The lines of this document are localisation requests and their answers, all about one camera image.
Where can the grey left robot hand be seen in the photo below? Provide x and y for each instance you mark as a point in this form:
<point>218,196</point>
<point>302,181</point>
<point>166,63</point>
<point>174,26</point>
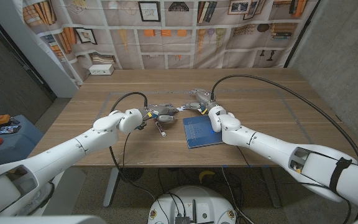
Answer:
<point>162,110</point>

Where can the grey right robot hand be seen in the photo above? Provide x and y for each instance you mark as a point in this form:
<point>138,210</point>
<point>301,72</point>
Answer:
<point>204,98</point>

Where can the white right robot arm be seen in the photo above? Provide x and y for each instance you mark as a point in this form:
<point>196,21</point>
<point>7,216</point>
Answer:
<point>275,149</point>

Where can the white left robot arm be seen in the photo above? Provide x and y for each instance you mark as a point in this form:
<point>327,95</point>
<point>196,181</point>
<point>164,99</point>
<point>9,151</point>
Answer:
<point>67,152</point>

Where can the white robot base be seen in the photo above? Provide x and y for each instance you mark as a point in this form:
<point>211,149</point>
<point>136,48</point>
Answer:
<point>197,202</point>

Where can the maroon dry erase marker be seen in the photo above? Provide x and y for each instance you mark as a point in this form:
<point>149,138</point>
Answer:
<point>161,130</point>

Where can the blue notebook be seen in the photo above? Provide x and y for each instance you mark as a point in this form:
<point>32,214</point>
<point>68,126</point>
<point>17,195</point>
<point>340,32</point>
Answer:
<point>199,132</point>

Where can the printed bookshelf backdrop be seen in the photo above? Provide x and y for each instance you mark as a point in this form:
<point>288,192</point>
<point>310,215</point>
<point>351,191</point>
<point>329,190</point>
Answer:
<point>172,40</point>

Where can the black round disc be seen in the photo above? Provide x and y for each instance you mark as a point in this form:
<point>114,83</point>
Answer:
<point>134,174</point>

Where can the white power outlet box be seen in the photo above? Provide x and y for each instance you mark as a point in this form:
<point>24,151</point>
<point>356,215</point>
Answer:
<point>101,69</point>

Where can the yellow object under table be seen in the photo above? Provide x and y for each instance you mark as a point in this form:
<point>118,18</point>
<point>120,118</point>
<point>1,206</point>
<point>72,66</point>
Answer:
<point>206,174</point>

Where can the white table leg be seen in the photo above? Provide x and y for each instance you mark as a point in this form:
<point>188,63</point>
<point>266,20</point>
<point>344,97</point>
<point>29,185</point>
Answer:
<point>110,186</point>

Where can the grey table leg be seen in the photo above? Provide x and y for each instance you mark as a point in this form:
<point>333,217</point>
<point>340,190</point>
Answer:
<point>272,189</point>

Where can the black backdrop stand pole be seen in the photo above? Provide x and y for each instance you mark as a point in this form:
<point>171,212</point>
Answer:
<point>301,36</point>

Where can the blue-grey cart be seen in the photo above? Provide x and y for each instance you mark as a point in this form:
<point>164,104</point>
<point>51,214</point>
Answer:
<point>14,146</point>

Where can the smartphone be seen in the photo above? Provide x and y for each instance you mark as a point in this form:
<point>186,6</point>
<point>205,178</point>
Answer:
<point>7,129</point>

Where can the orange handheld device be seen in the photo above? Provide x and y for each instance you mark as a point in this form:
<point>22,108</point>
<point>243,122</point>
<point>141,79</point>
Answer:
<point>2,119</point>

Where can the white robot torso edge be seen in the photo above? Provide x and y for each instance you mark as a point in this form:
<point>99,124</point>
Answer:
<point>42,220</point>

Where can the white wall column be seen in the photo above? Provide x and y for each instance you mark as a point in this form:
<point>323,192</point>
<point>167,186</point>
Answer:
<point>42,62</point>

